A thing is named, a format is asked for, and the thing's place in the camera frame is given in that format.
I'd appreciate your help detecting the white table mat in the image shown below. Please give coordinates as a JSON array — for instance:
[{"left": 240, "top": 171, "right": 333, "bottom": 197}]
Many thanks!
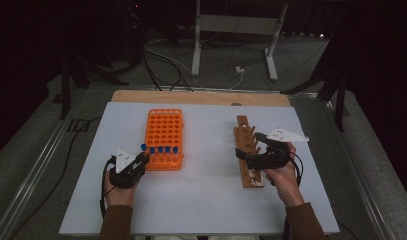
[{"left": 58, "top": 101, "right": 340, "bottom": 236}]

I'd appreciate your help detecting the right hand-held gripper black cable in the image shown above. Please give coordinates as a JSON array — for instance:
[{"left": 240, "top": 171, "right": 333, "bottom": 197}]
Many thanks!
[{"left": 289, "top": 151, "right": 305, "bottom": 187}]

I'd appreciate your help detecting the long black floor cable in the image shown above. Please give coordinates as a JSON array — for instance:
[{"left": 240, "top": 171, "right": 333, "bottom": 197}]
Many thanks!
[{"left": 7, "top": 116, "right": 102, "bottom": 240}]

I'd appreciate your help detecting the hand-held gripper black cable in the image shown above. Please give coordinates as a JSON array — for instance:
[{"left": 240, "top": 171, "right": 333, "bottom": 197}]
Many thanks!
[
  {"left": 289, "top": 151, "right": 305, "bottom": 187},
  {"left": 99, "top": 156, "right": 117, "bottom": 219}
]

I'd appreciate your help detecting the wooden tube rack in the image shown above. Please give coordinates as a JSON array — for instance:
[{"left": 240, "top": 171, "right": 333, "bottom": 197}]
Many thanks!
[{"left": 233, "top": 115, "right": 266, "bottom": 189}]

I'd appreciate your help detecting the black floor cable bundle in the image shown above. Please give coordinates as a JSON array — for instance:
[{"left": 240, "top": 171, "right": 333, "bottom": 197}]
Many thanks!
[{"left": 142, "top": 53, "right": 194, "bottom": 93}]

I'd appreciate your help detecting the orange plastic tube rack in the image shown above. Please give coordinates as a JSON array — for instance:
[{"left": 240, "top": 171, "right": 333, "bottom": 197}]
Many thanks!
[{"left": 141, "top": 108, "right": 185, "bottom": 172}]

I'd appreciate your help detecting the white floor cable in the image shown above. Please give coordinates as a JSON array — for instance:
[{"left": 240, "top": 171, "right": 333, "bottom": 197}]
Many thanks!
[{"left": 144, "top": 44, "right": 205, "bottom": 89}]

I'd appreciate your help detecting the white plug with cable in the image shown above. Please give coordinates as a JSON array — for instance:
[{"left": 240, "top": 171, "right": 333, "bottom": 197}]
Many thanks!
[{"left": 229, "top": 65, "right": 246, "bottom": 90}]

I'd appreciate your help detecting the person's left hand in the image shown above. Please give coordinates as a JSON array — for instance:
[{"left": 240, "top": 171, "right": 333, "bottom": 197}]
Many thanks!
[{"left": 102, "top": 171, "right": 139, "bottom": 207}]

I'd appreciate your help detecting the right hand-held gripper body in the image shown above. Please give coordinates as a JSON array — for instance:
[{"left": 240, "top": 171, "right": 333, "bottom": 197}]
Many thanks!
[{"left": 245, "top": 128, "right": 310, "bottom": 170}]

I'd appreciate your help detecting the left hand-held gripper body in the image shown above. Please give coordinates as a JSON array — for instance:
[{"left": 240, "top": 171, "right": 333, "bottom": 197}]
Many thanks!
[{"left": 109, "top": 148, "right": 149, "bottom": 189}]

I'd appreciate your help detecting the left hand-held gripper black cable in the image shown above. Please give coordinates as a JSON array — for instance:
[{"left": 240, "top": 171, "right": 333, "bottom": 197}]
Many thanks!
[{"left": 99, "top": 156, "right": 117, "bottom": 219}]

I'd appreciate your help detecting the aluminium floor rail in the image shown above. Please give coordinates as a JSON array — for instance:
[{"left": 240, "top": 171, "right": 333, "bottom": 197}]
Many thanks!
[
  {"left": 0, "top": 88, "right": 89, "bottom": 240},
  {"left": 320, "top": 99, "right": 392, "bottom": 240}
]

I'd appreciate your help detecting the person's right hand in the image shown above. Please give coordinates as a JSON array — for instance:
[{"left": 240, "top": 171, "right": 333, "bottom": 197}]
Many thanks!
[{"left": 264, "top": 143, "right": 305, "bottom": 208}]

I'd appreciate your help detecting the black tripod stand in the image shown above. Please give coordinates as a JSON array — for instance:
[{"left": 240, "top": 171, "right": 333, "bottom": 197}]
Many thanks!
[{"left": 59, "top": 56, "right": 130, "bottom": 120}]

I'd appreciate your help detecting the black angled stand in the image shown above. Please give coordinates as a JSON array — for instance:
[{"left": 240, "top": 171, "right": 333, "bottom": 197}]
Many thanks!
[{"left": 280, "top": 33, "right": 347, "bottom": 133}]

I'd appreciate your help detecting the grey metal stand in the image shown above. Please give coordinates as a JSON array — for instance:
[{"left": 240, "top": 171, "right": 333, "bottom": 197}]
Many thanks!
[{"left": 190, "top": 0, "right": 289, "bottom": 82}]

